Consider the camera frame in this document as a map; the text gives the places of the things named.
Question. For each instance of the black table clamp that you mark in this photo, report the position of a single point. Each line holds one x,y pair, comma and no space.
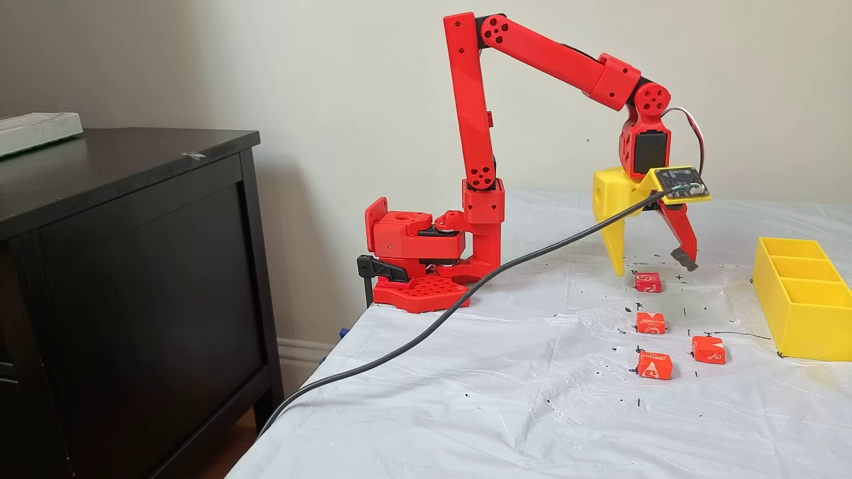
383,268

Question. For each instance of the orange Starburst candy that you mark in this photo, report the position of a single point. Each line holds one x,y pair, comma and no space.
655,366
709,350
650,322

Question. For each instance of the cherry Starburst candy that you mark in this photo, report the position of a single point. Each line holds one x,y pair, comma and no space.
647,282

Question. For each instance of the white plastic table cover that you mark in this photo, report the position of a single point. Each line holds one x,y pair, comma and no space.
466,412

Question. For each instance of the camera board on yellow mount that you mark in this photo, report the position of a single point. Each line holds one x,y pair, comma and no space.
679,181

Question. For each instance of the yellow three-compartment box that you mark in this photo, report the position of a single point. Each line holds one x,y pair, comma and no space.
809,319

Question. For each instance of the black wooden dresser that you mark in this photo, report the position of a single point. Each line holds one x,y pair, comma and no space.
133,266

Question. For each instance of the white foam block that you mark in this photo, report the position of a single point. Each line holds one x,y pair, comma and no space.
33,133

